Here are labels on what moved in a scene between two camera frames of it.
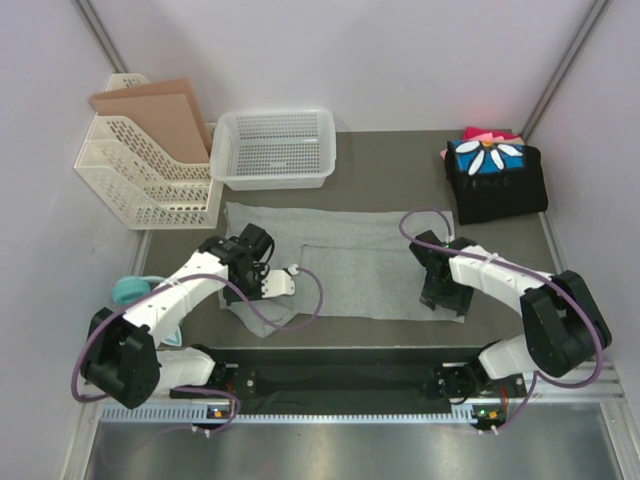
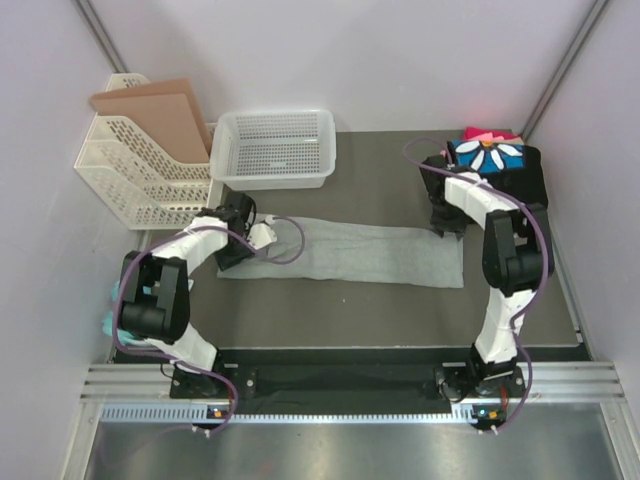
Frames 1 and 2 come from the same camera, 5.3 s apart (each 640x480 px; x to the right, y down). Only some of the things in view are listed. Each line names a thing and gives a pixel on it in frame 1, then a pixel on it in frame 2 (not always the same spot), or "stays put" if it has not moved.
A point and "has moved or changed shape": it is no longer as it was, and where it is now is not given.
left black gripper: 256,294 to 226,262
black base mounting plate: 427,378 stays put
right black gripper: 458,302 to 456,226
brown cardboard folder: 166,114 stays put
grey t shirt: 346,262 has moved or changed shape
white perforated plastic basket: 274,149 stays put
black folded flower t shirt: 495,181 stays put
